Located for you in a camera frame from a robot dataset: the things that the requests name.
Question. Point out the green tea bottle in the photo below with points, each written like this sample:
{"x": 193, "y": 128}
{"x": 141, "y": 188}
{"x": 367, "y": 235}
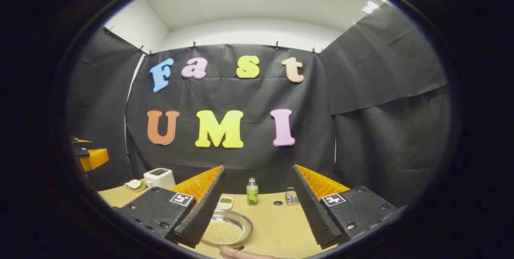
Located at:
{"x": 252, "y": 194}

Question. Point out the white toaster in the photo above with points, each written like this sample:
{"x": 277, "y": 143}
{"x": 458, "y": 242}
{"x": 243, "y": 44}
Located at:
{"x": 158, "y": 178}

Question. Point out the small tray with bread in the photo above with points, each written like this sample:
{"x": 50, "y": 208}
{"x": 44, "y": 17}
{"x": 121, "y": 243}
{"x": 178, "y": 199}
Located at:
{"x": 134, "y": 185}

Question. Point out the small ceiling light panel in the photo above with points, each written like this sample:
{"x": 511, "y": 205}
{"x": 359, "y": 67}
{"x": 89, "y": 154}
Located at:
{"x": 370, "y": 7}

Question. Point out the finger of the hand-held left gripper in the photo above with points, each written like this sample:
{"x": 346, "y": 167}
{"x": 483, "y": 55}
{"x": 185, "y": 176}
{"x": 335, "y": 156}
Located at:
{"x": 82, "y": 144}
{"x": 96, "y": 158}

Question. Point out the pile of soybeans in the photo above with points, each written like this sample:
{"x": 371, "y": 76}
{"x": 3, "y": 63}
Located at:
{"x": 225, "y": 233}

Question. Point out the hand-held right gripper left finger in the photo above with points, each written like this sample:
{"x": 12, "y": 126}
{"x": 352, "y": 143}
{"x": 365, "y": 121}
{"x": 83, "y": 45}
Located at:
{"x": 200, "y": 215}

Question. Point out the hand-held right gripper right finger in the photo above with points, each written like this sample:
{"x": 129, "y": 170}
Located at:
{"x": 315, "y": 211}

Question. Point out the white divided dish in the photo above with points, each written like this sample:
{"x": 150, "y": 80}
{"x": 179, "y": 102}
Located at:
{"x": 225, "y": 203}

